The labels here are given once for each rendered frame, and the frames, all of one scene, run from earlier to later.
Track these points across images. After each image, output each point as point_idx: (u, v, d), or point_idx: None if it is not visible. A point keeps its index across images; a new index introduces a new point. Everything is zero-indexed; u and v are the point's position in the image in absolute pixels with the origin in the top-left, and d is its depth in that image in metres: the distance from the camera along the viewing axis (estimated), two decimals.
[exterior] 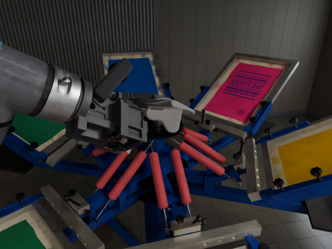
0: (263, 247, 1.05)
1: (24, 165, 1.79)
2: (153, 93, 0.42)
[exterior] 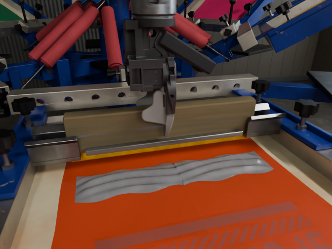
0: (259, 81, 0.65)
1: None
2: (176, 97, 0.44)
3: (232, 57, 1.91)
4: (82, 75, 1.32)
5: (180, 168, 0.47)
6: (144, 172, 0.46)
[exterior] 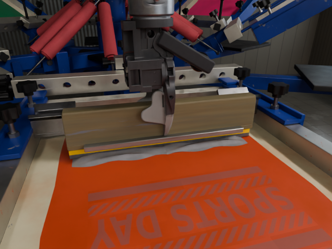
0: (240, 68, 0.71)
1: None
2: (175, 98, 0.44)
3: (226, 53, 1.97)
4: (80, 69, 1.39)
5: None
6: None
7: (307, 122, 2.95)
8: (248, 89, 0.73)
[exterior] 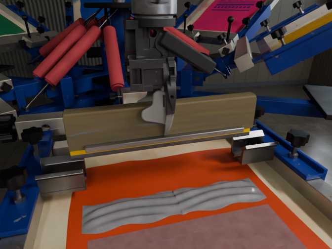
0: None
1: None
2: (176, 98, 0.44)
3: (231, 66, 1.94)
4: None
5: (179, 197, 0.51)
6: (145, 201, 0.50)
7: (311, 131, 2.92)
8: (262, 128, 0.70)
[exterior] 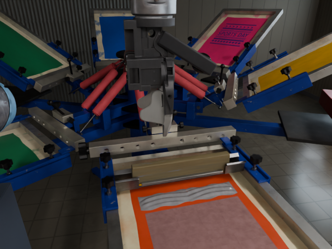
0: (234, 138, 1.11)
1: (15, 102, 1.84)
2: (173, 97, 0.44)
3: None
4: None
5: (189, 192, 0.93)
6: (171, 194, 0.92)
7: None
8: (239, 150, 1.12)
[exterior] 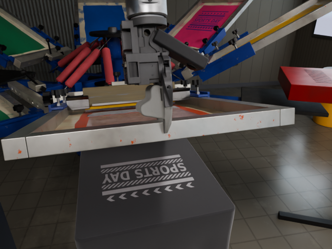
0: (184, 80, 1.23)
1: None
2: (172, 88, 0.46)
3: None
4: None
5: (135, 109, 1.01)
6: (118, 110, 1.00)
7: None
8: (189, 91, 1.23)
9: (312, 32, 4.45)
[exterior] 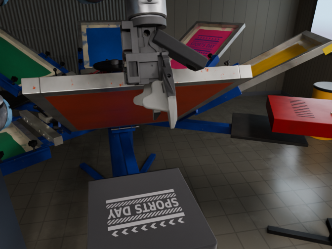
0: None
1: (9, 105, 2.14)
2: (173, 76, 0.45)
3: None
4: None
5: None
6: None
7: None
8: None
9: None
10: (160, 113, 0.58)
